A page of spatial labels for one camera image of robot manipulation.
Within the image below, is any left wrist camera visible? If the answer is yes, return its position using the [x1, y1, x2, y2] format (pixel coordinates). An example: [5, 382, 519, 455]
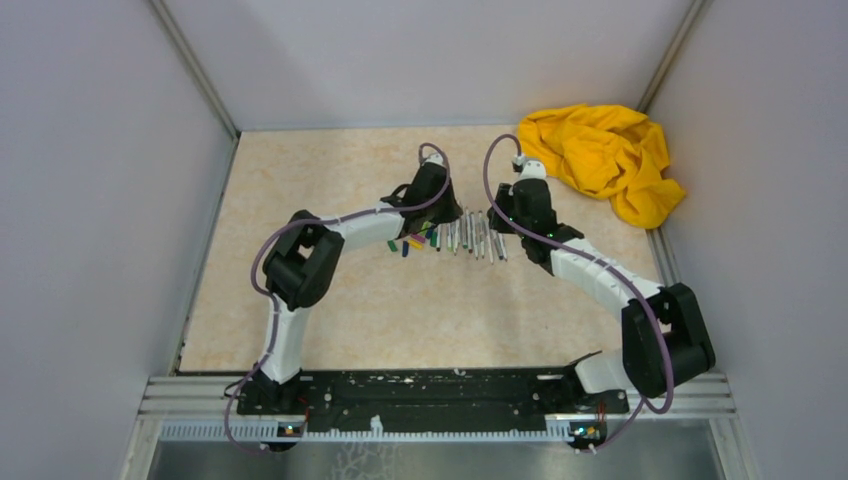
[420, 152, 445, 167]

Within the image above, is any aluminium frame rail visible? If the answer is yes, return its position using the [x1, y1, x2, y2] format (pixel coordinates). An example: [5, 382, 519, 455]
[138, 372, 738, 420]

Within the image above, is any white cable duct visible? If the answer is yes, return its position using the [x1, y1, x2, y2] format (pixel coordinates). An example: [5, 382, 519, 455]
[159, 420, 574, 444]

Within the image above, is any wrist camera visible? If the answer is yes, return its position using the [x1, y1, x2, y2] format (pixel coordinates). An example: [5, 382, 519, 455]
[420, 152, 445, 167]
[512, 155, 547, 181]

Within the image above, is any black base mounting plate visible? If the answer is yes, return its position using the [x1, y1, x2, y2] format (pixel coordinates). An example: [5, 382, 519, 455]
[236, 366, 630, 434]

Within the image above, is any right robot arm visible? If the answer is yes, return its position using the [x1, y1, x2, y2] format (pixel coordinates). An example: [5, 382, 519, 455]
[487, 179, 716, 412]

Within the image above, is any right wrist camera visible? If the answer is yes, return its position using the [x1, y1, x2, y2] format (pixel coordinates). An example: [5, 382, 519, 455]
[512, 155, 547, 181]

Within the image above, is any yellow end rainbow marker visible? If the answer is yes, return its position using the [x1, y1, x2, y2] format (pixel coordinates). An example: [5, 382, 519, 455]
[475, 210, 486, 259]

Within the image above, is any left corner aluminium post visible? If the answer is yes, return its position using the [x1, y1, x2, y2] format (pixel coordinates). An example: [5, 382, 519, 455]
[146, 0, 241, 141]

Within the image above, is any green long nib marker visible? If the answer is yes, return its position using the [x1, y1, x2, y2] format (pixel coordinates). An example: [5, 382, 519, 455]
[449, 220, 462, 256]

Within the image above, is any corner aluminium post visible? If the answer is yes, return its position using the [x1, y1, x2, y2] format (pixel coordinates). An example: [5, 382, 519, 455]
[636, 0, 711, 114]
[146, 0, 241, 141]

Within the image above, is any purple cable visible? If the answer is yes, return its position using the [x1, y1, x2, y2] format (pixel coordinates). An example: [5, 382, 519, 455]
[482, 134, 676, 455]
[223, 142, 453, 457]

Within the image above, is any right corner aluminium post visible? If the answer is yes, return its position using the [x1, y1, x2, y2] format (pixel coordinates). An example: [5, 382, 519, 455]
[636, 0, 711, 114]

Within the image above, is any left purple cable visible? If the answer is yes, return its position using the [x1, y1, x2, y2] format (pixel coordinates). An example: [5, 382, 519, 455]
[223, 142, 453, 457]

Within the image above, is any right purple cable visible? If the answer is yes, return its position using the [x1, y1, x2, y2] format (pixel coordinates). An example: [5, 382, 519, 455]
[482, 134, 676, 455]

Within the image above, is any yellow crumpled cloth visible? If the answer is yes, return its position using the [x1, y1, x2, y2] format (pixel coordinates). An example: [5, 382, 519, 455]
[516, 104, 687, 229]

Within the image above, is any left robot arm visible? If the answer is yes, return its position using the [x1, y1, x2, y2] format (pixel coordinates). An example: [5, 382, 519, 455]
[252, 153, 462, 414]

